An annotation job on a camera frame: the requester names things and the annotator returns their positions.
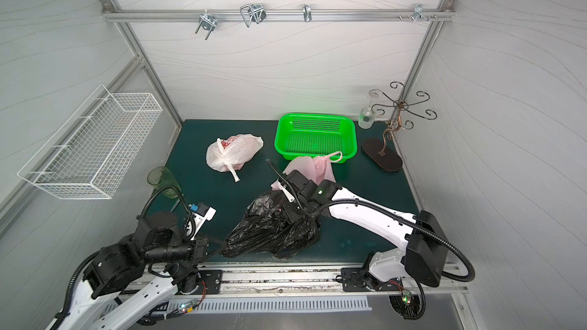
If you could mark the clear glass bottle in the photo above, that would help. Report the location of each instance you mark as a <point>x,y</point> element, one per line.
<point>366,117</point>

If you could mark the pink plastic bag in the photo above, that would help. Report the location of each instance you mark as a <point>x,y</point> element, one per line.
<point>316,169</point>

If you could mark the metal clamp hook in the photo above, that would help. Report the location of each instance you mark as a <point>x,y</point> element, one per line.
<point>307,13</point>
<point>207,23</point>
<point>417,15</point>
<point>253,13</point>

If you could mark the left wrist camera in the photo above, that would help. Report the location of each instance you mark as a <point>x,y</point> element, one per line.
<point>198,216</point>

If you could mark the black plastic bag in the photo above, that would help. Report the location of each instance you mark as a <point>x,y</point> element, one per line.
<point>267,228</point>

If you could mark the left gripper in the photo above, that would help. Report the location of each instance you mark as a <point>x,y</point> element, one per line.
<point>202,247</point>

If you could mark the white plastic bag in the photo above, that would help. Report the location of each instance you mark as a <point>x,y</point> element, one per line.
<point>231,154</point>

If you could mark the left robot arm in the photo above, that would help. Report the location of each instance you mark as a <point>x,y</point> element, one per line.
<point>148,276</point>

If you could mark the green plastic basket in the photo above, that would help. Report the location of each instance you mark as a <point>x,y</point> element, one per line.
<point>301,134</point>

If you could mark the metal crossbar rail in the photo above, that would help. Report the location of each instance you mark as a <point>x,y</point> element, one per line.
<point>273,15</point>

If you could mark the white vent strip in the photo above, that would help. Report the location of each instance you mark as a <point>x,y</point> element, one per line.
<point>302,304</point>

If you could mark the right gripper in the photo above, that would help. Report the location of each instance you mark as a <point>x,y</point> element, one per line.
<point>297,196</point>

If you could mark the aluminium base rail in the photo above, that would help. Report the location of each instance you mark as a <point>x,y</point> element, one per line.
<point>275,279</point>

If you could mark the metal hook stand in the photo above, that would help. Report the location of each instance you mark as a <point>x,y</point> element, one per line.
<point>390,111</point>

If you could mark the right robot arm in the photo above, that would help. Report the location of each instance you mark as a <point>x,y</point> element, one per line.
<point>422,254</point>

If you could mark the white wire basket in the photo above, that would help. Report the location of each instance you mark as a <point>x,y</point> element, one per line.
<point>89,155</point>

